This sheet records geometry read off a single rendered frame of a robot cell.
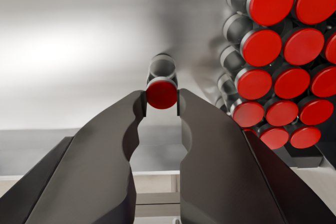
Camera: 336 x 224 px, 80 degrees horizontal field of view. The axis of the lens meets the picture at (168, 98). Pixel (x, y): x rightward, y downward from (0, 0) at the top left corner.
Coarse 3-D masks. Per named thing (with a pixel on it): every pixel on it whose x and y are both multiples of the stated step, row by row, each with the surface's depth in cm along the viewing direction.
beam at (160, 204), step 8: (160, 192) 101; (168, 192) 101; (176, 192) 101; (136, 200) 98; (144, 200) 98; (152, 200) 98; (160, 200) 98; (168, 200) 98; (176, 200) 97; (136, 208) 95; (144, 208) 95; (152, 208) 95; (160, 208) 95; (168, 208) 94; (176, 208) 94; (136, 216) 92; (144, 216) 92; (152, 216) 92; (160, 216) 92; (168, 216) 92; (176, 216) 91
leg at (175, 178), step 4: (172, 176) 111; (176, 176) 111; (172, 180) 109; (176, 180) 108; (172, 184) 107; (176, 184) 106; (172, 188) 105; (176, 188) 104; (172, 220) 92; (176, 220) 91; (180, 220) 92
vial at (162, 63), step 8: (160, 56) 15; (168, 56) 16; (152, 64) 15; (160, 64) 14; (168, 64) 14; (152, 72) 13; (160, 72) 13; (168, 72) 13; (176, 72) 15; (152, 80) 12; (168, 80) 12; (176, 80) 13
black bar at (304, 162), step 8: (288, 144) 21; (288, 152) 20; (296, 152) 20; (304, 152) 20; (312, 152) 20; (320, 152) 20; (296, 160) 20; (304, 160) 20; (312, 160) 20; (320, 160) 20
